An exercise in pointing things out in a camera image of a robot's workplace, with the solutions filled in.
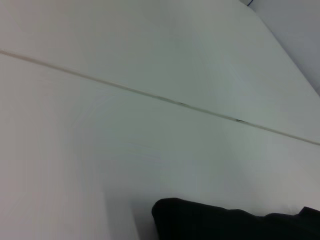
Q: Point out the black shirt with white print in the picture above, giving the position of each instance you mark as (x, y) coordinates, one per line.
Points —
(225, 222)

